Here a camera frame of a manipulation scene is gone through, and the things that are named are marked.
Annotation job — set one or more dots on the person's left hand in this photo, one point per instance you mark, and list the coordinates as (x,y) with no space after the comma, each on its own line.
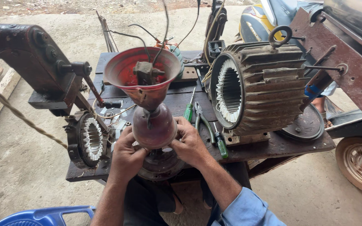
(126,157)

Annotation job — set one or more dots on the person's right hand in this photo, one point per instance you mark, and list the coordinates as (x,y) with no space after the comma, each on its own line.
(190,147)

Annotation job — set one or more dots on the red fan motor with canopy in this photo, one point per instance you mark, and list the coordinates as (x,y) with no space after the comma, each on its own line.
(148,94)

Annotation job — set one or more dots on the round dark fan motor cover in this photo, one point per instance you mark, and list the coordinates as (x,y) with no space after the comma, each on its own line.
(160,164)

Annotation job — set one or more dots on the scraps of white insulation paper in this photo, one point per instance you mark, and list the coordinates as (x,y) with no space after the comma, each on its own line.
(116,121)

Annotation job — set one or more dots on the small motor stator white insulation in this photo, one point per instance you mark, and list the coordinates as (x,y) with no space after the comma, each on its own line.
(88,141)

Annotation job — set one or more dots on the person's dark trousers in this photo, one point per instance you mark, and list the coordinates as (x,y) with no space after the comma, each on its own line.
(149,201)

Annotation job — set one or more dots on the small wooden block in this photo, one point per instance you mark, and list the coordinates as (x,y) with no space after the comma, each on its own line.
(189,74)

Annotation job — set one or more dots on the dark wooden work table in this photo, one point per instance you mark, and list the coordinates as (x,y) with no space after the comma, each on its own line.
(272,146)

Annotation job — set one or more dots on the person's blue shirt sleeve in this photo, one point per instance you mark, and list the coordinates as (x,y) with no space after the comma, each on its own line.
(247,208)

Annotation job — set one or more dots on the large ribbed motor stator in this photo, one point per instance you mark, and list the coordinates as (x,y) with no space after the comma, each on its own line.
(256,88)

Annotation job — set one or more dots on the green ribbed insulator part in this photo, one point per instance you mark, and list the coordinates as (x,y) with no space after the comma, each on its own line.
(178,55)

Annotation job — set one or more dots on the blue plastic chair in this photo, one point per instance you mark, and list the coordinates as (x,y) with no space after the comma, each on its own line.
(42,216)

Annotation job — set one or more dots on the round dark metal end plate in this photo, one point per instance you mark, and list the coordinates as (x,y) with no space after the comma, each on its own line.
(305,125)

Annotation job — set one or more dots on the rusty coil winding machine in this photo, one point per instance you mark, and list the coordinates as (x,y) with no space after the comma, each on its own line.
(39,66)

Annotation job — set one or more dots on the blue and yellow scooter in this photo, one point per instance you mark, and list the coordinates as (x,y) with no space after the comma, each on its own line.
(353,150)

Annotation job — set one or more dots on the thin metal rod frame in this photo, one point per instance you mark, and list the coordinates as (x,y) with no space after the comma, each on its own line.
(107,33)

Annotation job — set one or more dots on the rusty brown metal machine frame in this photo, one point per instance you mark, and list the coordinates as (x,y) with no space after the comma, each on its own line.
(353,72)

